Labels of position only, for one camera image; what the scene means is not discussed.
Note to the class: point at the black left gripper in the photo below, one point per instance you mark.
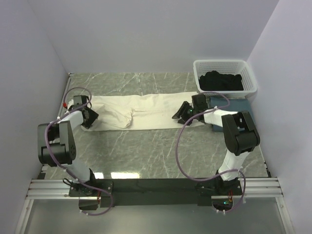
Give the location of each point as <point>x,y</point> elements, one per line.
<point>90,117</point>

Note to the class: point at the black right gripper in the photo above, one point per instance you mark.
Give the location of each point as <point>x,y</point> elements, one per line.
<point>190,111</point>

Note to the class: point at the cream white t shirt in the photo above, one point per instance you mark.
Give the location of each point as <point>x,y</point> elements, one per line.
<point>134,112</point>

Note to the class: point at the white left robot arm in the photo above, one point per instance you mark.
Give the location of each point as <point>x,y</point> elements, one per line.
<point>56,144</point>

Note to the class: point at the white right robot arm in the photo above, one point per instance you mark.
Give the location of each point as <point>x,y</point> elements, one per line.
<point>240,133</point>

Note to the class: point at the black t shirt in basket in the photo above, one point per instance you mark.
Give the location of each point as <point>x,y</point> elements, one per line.
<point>215,81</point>

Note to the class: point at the folded blue t shirt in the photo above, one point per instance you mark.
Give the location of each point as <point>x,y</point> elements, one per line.
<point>236,104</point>

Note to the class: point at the white plastic laundry basket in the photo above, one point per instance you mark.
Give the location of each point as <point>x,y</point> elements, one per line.
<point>227,66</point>

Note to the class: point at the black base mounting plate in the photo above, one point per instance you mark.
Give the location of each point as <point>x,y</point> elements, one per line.
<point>160,191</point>

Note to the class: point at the aluminium frame rail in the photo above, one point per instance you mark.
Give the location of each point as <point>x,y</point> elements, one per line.
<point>55,189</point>

